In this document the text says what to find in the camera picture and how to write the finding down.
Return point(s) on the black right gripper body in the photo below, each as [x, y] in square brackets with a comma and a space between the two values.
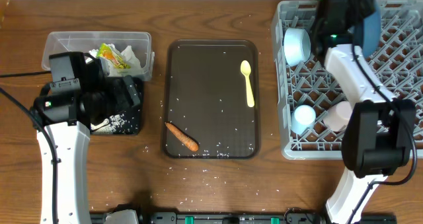
[317, 36]

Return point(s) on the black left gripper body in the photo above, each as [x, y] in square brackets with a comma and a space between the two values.
[125, 94]

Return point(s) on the dark blue plate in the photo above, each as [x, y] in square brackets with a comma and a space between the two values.
[367, 33]

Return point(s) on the green yellow snack wrapper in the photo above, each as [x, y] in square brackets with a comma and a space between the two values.
[112, 55]

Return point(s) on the white tissue paper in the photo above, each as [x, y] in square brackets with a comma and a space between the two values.
[128, 54]

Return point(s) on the light blue rice bowl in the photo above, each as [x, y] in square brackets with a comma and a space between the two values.
[297, 46]

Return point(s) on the pink white cup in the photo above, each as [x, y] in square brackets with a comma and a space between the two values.
[338, 116]

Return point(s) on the light blue cup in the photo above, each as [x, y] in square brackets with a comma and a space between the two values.
[302, 118]

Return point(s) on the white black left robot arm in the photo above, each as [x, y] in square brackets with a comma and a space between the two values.
[80, 95]

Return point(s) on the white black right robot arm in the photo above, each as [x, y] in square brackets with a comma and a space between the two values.
[378, 138]

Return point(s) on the clear plastic waste bin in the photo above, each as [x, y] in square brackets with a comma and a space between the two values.
[84, 41]

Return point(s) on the grey dishwasher rack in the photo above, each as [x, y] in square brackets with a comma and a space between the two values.
[397, 63]

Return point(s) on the black rectangular tray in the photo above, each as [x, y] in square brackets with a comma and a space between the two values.
[127, 123]

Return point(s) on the orange carrot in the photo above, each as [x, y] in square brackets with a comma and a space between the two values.
[182, 137]

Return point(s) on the dark brown serving tray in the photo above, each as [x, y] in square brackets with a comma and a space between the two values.
[205, 98]

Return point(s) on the yellow plastic spoon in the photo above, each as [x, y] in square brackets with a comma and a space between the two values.
[246, 71]

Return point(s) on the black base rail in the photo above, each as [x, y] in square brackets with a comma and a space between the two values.
[231, 218]

